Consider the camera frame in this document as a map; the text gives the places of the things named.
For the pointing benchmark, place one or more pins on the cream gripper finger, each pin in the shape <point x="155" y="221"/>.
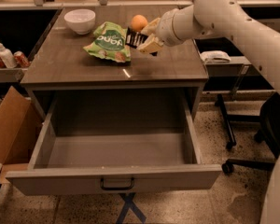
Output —
<point x="150" y="44"/>
<point x="151" y="27"/>

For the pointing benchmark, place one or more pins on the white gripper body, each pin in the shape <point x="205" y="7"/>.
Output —
<point x="165" y="27"/>

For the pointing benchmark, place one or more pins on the black rxbar chocolate bar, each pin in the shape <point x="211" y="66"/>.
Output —
<point x="134" y="39"/>

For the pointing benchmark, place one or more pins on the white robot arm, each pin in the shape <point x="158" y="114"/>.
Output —
<point x="261" y="46"/>

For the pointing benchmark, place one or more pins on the grey cabinet counter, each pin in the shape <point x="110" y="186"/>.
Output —
<point x="63" y="64"/>

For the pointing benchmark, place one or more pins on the open grey drawer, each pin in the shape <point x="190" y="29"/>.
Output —
<point x="89" y="135"/>

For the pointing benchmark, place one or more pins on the orange fruit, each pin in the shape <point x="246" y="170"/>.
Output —
<point x="138" y="22"/>

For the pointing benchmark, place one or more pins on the green snack bag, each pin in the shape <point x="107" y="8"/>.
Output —
<point x="109" y="43"/>

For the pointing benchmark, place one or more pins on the white folded cloth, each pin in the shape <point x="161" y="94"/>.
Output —
<point x="215" y="56"/>

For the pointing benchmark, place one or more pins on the white ceramic bowl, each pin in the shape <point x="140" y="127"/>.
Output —
<point x="80" y="21"/>

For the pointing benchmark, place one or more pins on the grey side shelf right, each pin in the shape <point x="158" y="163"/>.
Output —
<point x="238" y="65"/>

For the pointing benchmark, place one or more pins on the grey side shelf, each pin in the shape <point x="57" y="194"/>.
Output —
<point x="12" y="75"/>
<point x="238" y="65"/>

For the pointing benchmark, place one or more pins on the black office chair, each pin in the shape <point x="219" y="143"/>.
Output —
<point x="268" y="119"/>

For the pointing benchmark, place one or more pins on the white pump bottle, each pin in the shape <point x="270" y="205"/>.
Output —
<point x="7" y="57"/>

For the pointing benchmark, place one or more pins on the grey side shelf left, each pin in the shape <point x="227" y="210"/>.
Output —
<point x="12" y="75"/>

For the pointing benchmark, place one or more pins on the brown cardboard box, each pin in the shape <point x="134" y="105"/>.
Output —
<point x="20" y="125"/>

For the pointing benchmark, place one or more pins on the black drawer handle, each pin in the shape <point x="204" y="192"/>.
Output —
<point x="116" y="184"/>

